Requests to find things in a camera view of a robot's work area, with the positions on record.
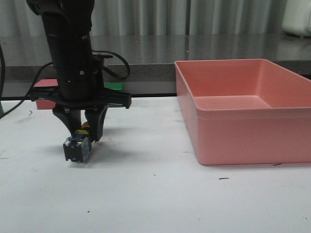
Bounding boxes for green cube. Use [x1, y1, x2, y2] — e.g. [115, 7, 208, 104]
[0, 102, 4, 117]
[104, 83, 124, 92]

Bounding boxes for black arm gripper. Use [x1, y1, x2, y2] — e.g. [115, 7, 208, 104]
[30, 54, 132, 142]

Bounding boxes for white appliance on counter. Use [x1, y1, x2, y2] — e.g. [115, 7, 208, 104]
[282, 0, 311, 37]

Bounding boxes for green cube left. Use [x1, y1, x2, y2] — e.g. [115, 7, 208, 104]
[0, 102, 4, 117]

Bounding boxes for pink plastic bin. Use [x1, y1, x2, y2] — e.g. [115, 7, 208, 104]
[175, 59, 311, 165]

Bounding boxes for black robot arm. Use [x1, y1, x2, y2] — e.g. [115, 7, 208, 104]
[27, 0, 132, 142]

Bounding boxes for grey stone counter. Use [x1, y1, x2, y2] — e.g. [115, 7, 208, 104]
[0, 33, 311, 97]

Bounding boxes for black cable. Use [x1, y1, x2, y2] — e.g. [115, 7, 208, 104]
[91, 50, 131, 81]

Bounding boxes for pink cube centre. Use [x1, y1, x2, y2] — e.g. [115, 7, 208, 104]
[34, 79, 58, 110]

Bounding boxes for yellow push button switch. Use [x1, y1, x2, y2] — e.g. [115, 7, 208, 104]
[63, 121, 92, 163]

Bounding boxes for green cube right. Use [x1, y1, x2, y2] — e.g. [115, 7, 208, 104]
[104, 83, 124, 92]

